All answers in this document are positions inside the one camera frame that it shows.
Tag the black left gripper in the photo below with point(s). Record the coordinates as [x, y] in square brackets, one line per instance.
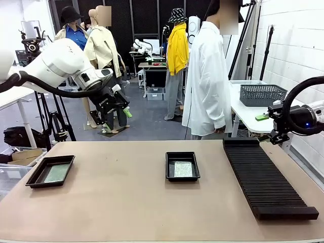
[108, 101]

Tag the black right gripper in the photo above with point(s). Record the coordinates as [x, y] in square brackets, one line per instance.
[300, 119]

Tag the green perforated circuit board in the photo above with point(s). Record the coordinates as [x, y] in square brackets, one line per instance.
[58, 172]
[183, 169]

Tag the black ESD tray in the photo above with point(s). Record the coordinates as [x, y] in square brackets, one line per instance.
[38, 174]
[169, 167]

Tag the small white background robot arm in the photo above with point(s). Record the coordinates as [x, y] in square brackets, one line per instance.
[143, 46]

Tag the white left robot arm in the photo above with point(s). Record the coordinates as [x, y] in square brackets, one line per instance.
[58, 63]

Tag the person's bare hand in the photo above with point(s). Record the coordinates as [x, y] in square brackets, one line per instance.
[219, 129]

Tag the white side table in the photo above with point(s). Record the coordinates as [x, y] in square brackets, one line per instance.
[248, 119]

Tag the grey plastic basket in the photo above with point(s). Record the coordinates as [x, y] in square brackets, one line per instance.
[262, 95]

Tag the clear storage box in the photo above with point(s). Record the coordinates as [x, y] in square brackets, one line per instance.
[155, 93]

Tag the black slotted board rack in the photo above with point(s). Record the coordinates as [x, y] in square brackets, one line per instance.
[268, 182]

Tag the mannequin with cream jacket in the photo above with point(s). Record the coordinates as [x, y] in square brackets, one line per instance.
[101, 50]

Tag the black light stand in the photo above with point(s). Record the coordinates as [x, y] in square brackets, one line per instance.
[267, 50]

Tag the person in white shirt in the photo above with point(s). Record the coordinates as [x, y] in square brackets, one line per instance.
[207, 81]

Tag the mannequin with yellow hoodie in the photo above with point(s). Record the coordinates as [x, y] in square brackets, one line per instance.
[177, 55]

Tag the mannequin with blue shirt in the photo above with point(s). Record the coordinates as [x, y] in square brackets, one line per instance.
[76, 36]

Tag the black bag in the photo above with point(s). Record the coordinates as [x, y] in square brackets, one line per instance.
[22, 136]

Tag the brown cardboard box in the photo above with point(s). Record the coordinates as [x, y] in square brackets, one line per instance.
[27, 155]

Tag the white desk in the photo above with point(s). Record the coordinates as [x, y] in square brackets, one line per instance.
[15, 97]

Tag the white round standing device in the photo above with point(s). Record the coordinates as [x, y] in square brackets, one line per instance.
[193, 27]

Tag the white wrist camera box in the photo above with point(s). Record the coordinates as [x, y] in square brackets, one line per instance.
[116, 88]
[276, 102]

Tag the black camera on tripod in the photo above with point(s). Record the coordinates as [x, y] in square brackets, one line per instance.
[31, 46]

